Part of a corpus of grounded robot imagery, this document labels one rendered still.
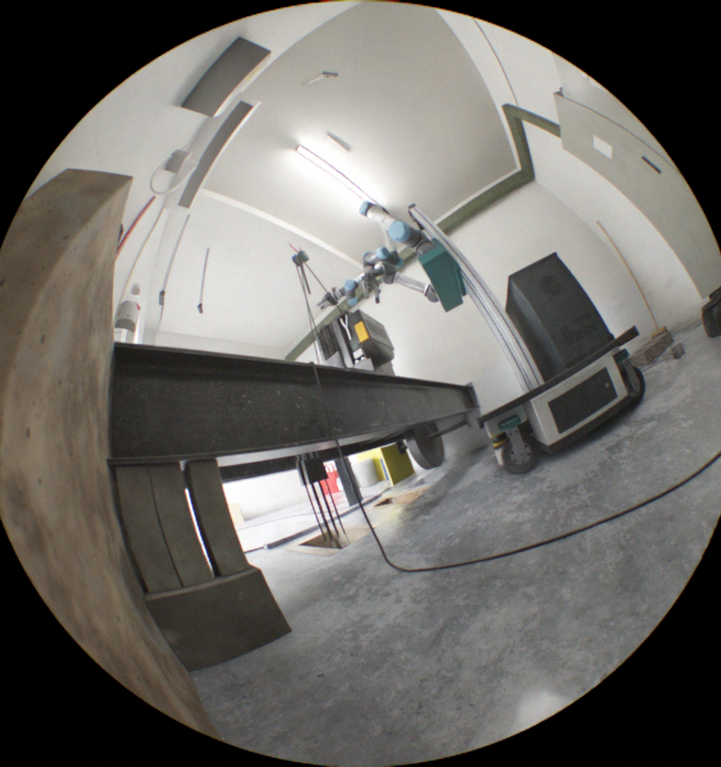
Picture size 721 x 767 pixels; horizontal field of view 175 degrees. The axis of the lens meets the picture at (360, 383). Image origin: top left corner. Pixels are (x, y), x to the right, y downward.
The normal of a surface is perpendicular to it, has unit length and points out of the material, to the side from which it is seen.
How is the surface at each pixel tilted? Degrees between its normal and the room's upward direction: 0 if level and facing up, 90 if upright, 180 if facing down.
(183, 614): 90
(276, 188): 180
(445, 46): 180
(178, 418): 90
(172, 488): 90
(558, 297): 90
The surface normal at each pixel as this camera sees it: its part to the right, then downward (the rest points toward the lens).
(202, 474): 0.70, -0.45
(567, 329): -0.50, -0.12
